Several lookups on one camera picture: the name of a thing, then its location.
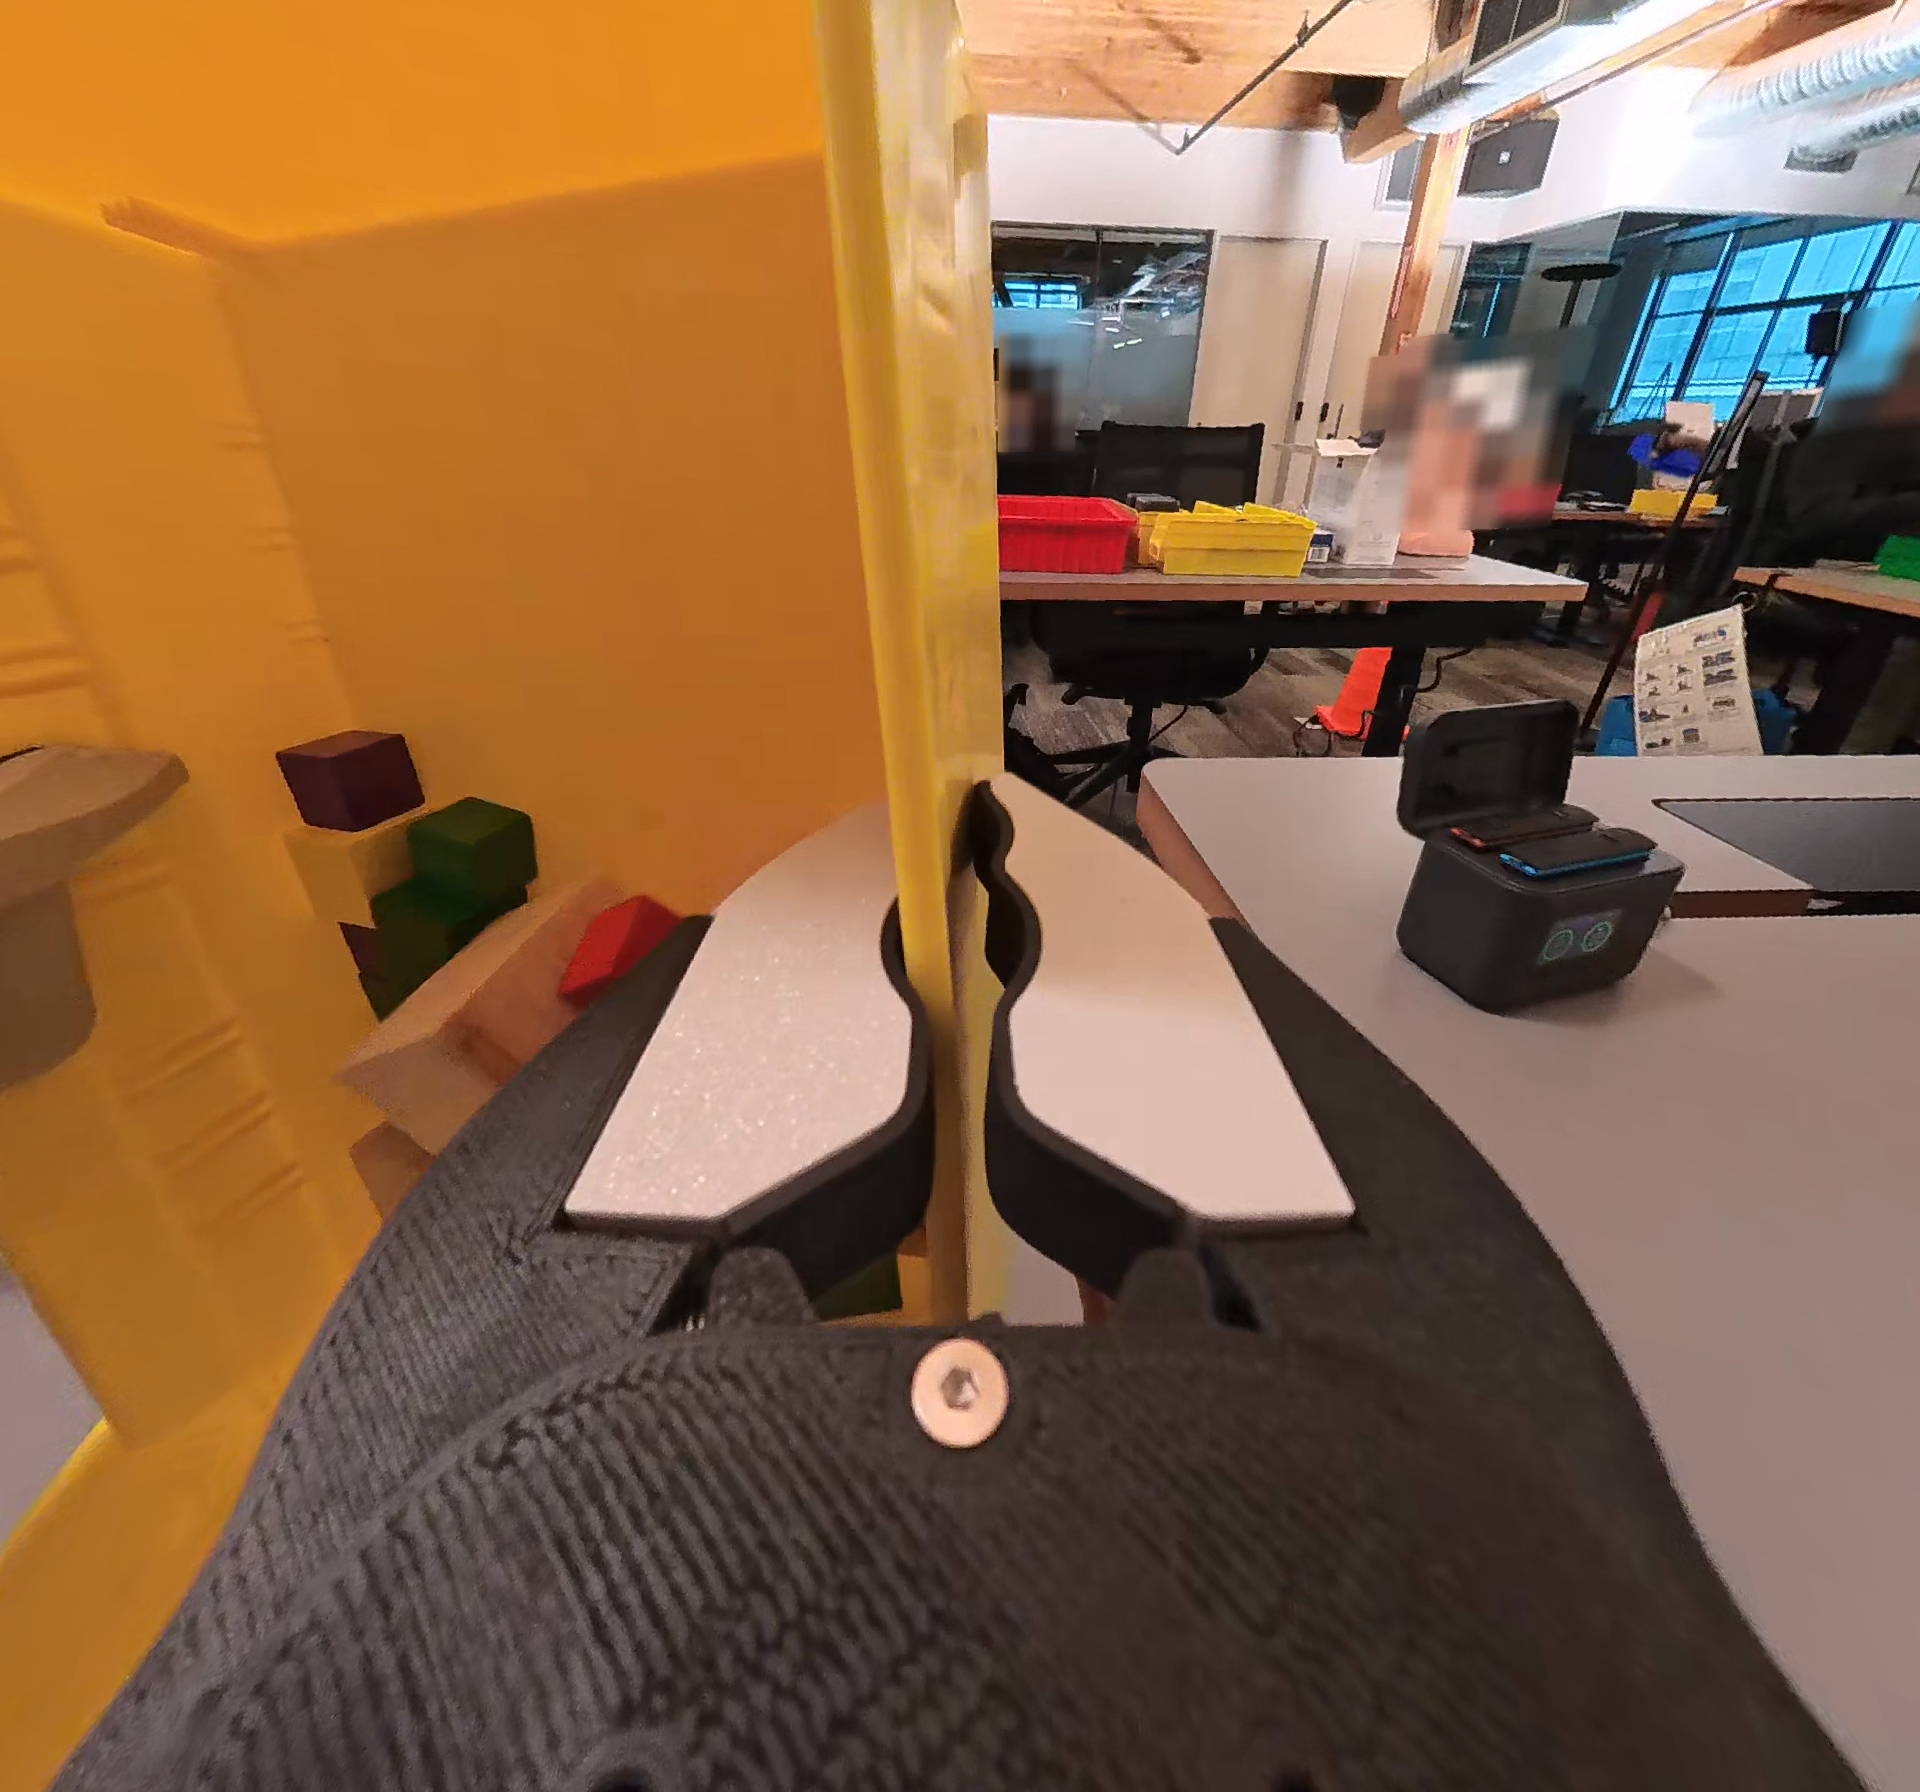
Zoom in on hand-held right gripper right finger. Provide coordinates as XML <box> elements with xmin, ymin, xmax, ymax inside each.
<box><xmin>973</xmin><ymin>776</ymin><xmax>1361</xmax><ymax>1297</ymax></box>

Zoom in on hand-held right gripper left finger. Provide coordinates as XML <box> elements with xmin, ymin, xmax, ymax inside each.
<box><xmin>563</xmin><ymin>799</ymin><xmax>936</xmax><ymax>1303</ymax></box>

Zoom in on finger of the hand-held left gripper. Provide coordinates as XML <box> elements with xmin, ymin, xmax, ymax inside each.
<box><xmin>0</xmin><ymin>747</ymin><xmax>192</xmax><ymax>1092</ymax></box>

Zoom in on green block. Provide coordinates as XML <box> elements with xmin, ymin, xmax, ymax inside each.
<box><xmin>278</xmin><ymin>730</ymin><xmax>710</xmax><ymax>1201</ymax></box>

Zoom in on yellow plastic box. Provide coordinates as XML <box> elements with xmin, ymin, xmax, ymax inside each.
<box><xmin>0</xmin><ymin>0</ymin><xmax>1003</xmax><ymax>1548</ymax></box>

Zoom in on white cardboard box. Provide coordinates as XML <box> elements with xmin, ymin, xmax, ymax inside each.
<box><xmin>1308</xmin><ymin>435</ymin><xmax>1405</xmax><ymax>567</ymax></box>

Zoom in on black battery charging case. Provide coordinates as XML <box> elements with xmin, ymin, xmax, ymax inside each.
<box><xmin>1396</xmin><ymin>701</ymin><xmax>1687</xmax><ymax>1015</ymax></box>

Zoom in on orange traffic cone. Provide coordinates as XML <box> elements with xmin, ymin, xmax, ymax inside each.
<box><xmin>1317</xmin><ymin>648</ymin><xmax>1398</xmax><ymax>753</ymax></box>

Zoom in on red and black battery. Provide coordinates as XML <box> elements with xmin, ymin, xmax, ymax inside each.
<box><xmin>1447</xmin><ymin>803</ymin><xmax>1600</xmax><ymax>853</ymax></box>

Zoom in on blue battery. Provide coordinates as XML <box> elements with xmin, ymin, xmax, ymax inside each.
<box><xmin>1501</xmin><ymin>834</ymin><xmax>1660</xmax><ymax>881</ymax></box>

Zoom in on wooden-edged office desk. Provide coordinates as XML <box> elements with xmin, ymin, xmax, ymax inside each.
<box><xmin>997</xmin><ymin>554</ymin><xmax>1589</xmax><ymax>759</ymax></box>

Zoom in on yellow plastic bin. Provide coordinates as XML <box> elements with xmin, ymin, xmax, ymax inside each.
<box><xmin>1135</xmin><ymin>502</ymin><xmax>1319</xmax><ymax>579</ymax></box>

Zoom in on red plastic bin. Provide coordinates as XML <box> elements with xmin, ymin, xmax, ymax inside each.
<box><xmin>997</xmin><ymin>495</ymin><xmax>1139</xmax><ymax>577</ymax></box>

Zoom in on black office chair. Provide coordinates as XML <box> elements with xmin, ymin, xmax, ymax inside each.
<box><xmin>1009</xmin><ymin>422</ymin><xmax>1269</xmax><ymax>809</ymax></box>

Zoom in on printed instruction leaflet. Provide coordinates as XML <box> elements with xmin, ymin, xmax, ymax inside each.
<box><xmin>1633</xmin><ymin>608</ymin><xmax>1767</xmax><ymax>761</ymax></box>

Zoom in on black desk mat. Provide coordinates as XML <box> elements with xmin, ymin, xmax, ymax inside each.
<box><xmin>1654</xmin><ymin>797</ymin><xmax>1920</xmax><ymax>916</ymax></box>

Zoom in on black leaning stand pole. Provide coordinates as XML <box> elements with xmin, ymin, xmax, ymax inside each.
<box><xmin>1576</xmin><ymin>372</ymin><xmax>1773</xmax><ymax>747</ymax></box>

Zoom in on black wall speaker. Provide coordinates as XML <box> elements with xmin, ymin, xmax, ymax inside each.
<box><xmin>1459</xmin><ymin>112</ymin><xmax>1562</xmax><ymax>198</ymax></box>

